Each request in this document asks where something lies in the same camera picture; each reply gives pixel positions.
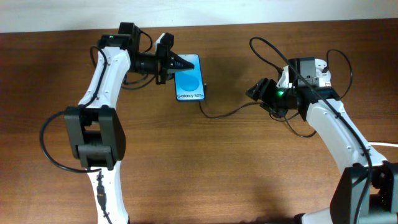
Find black USB charging cable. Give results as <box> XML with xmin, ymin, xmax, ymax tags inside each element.
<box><xmin>198</xmin><ymin>49</ymin><xmax>354</xmax><ymax>138</ymax></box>

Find white power strip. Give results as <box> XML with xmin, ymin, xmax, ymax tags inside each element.
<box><xmin>315</xmin><ymin>58</ymin><xmax>331</xmax><ymax>88</ymax></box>

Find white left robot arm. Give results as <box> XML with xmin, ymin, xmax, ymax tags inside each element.
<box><xmin>64</xmin><ymin>22</ymin><xmax>195</xmax><ymax>223</ymax></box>

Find blue smartphone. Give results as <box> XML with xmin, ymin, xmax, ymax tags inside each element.
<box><xmin>174</xmin><ymin>54</ymin><xmax>205</xmax><ymax>101</ymax></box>

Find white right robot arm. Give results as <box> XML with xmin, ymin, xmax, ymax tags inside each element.
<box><xmin>246</xmin><ymin>57</ymin><xmax>397</xmax><ymax>223</ymax></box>

